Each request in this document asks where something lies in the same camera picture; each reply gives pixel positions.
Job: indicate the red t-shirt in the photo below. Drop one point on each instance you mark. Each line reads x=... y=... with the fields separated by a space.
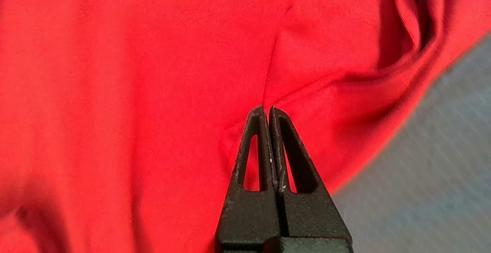
x=134 y=111

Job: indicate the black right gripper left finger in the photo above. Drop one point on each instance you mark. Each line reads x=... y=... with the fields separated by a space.
x=249 y=218

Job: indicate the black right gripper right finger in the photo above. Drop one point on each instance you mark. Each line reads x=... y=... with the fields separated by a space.
x=310 y=218

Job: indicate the blue-grey bed sheet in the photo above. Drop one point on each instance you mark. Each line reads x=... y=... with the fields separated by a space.
x=429 y=168

